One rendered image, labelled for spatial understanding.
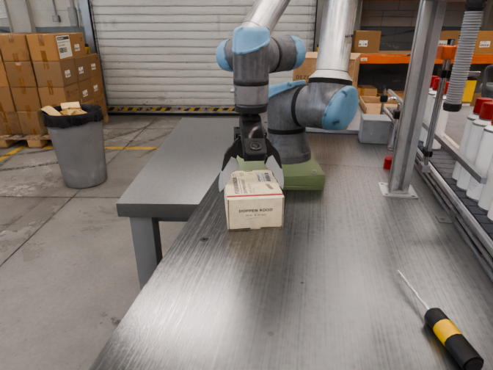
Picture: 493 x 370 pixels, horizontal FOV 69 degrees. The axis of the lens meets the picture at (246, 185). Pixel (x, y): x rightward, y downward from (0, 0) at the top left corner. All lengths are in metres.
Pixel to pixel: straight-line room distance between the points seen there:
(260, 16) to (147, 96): 4.66
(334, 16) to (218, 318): 0.77
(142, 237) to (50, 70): 3.40
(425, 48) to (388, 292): 0.56
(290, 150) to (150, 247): 0.48
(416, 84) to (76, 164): 2.67
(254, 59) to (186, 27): 4.58
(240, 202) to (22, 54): 3.81
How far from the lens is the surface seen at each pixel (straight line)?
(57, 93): 4.30
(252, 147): 0.71
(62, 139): 3.12
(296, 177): 0.97
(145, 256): 1.05
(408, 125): 0.97
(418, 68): 0.95
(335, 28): 1.01
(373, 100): 2.19
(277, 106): 1.05
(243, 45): 0.75
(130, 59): 5.54
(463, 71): 0.86
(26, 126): 4.56
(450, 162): 1.18
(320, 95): 0.98
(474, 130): 0.96
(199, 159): 1.21
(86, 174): 3.19
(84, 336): 1.84
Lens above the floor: 1.24
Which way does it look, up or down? 24 degrees down
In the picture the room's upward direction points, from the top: straight up
